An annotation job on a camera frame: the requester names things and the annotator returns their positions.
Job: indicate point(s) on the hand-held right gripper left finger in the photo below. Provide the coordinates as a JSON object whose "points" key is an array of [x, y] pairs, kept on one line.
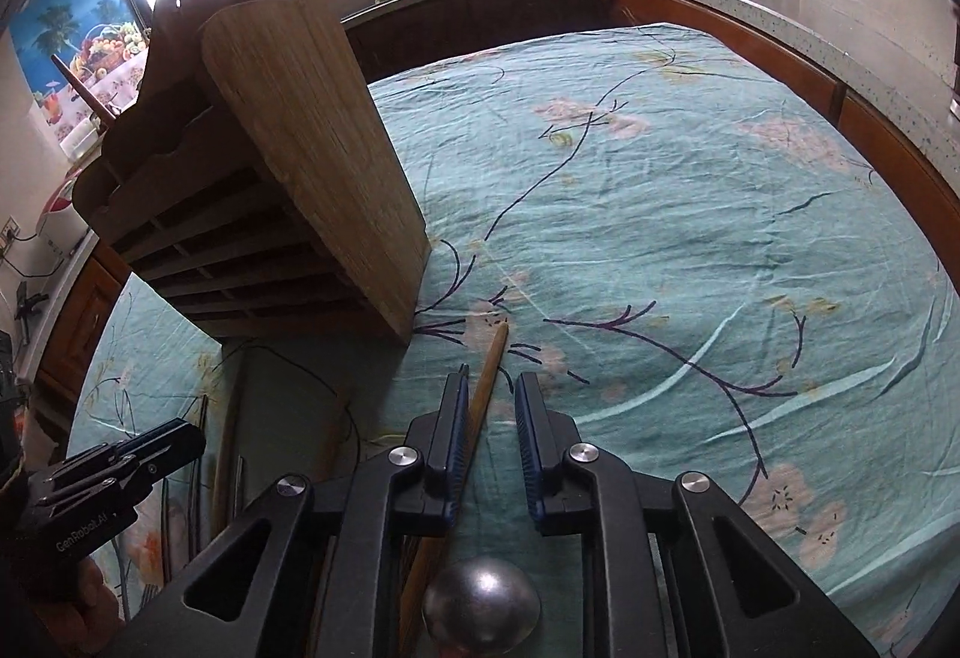
{"points": [[459, 429]]}

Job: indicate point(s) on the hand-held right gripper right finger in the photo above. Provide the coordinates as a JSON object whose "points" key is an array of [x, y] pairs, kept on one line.
{"points": [[529, 437]]}

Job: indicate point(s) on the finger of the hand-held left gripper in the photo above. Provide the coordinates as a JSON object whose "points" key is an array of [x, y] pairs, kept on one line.
{"points": [[172, 440]]}

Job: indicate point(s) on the light wooden chopstick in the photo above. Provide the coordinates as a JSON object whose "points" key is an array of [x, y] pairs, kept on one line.
{"points": [[491, 365], [225, 455]]}

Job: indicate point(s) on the metal ladle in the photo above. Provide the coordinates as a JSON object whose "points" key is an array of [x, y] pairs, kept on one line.
{"points": [[480, 602]]}

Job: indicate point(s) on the wooden utensil holder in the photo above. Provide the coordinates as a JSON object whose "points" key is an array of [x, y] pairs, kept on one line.
{"points": [[315, 141]]}

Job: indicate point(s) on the person's left hand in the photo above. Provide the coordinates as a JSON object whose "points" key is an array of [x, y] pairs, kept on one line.
{"points": [[94, 590]]}

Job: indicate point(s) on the teal floral tablecloth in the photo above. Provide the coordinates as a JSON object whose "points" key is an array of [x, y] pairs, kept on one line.
{"points": [[675, 215]]}

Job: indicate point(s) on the fruit wall poster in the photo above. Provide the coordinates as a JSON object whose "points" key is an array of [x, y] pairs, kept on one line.
{"points": [[67, 36]]}

